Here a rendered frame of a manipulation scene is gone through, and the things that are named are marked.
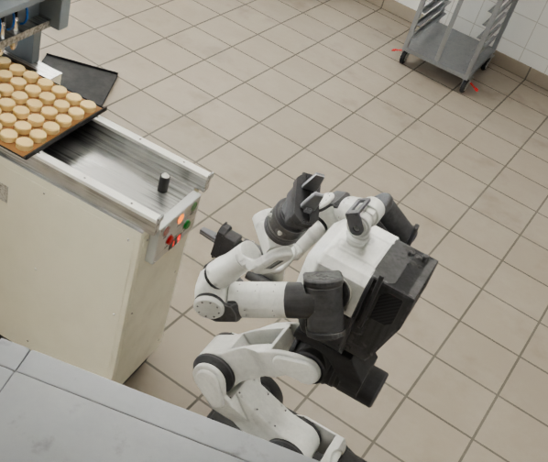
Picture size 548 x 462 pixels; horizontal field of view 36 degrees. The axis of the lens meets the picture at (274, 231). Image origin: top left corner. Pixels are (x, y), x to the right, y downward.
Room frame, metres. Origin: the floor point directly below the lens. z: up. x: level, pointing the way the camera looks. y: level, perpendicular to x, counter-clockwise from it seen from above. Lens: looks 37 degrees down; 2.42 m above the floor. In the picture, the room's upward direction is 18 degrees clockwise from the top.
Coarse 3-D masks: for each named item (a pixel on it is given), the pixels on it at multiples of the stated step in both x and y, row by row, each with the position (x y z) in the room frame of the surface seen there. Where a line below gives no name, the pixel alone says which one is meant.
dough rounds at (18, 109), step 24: (0, 72) 2.32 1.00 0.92; (24, 72) 2.37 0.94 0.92; (0, 96) 2.20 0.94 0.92; (24, 96) 2.23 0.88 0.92; (48, 96) 2.28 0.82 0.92; (72, 96) 2.32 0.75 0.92; (0, 120) 2.08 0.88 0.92; (24, 120) 2.14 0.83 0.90; (48, 120) 2.18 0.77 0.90; (72, 120) 2.22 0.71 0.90; (0, 144) 1.99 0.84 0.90; (24, 144) 2.00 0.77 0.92
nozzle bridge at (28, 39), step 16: (0, 0) 2.31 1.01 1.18; (16, 0) 2.34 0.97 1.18; (32, 0) 2.38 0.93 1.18; (48, 0) 2.54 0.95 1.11; (64, 0) 2.54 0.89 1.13; (0, 16) 2.24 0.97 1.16; (32, 16) 2.52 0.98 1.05; (48, 16) 2.54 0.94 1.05; (64, 16) 2.55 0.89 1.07; (16, 32) 2.38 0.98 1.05; (32, 32) 2.44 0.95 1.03; (0, 48) 2.30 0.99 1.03; (16, 48) 2.58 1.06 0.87; (32, 48) 2.56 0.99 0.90
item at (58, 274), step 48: (96, 144) 2.23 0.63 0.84; (0, 192) 2.01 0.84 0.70; (48, 192) 1.97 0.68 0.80; (144, 192) 2.06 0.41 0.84; (0, 240) 2.01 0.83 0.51; (48, 240) 1.96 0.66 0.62; (96, 240) 1.92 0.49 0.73; (144, 240) 1.90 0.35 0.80; (0, 288) 2.01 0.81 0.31; (48, 288) 1.96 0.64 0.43; (96, 288) 1.91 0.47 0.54; (144, 288) 1.97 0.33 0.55; (0, 336) 2.04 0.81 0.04; (48, 336) 1.95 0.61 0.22; (96, 336) 1.90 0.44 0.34; (144, 336) 2.05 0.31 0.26
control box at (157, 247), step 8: (192, 192) 2.14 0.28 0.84; (184, 200) 2.09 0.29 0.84; (192, 200) 2.11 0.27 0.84; (176, 208) 2.04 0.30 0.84; (184, 208) 2.05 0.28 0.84; (168, 216) 1.99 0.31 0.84; (176, 216) 2.00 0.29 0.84; (184, 216) 2.06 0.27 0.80; (192, 216) 2.12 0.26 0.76; (160, 224) 1.95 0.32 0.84; (168, 224) 1.96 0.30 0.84; (176, 224) 2.02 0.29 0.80; (192, 224) 2.14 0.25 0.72; (160, 232) 1.92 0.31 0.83; (176, 232) 2.03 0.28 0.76; (184, 232) 2.09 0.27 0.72; (152, 240) 1.92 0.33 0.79; (160, 240) 1.94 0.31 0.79; (176, 240) 2.04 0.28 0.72; (152, 248) 1.92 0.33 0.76; (160, 248) 1.95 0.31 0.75; (168, 248) 2.00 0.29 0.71; (152, 256) 1.92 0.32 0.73; (160, 256) 1.96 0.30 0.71; (152, 264) 1.92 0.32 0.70
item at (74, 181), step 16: (16, 160) 2.01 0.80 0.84; (32, 160) 2.00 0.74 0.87; (48, 160) 1.99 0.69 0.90; (48, 176) 1.98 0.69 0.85; (64, 176) 1.97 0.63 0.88; (80, 176) 1.96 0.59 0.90; (80, 192) 1.95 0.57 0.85; (96, 192) 1.94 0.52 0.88; (112, 192) 1.94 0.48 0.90; (112, 208) 1.92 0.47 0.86; (128, 208) 1.90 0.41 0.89; (144, 208) 1.91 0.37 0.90; (144, 224) 1.89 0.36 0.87
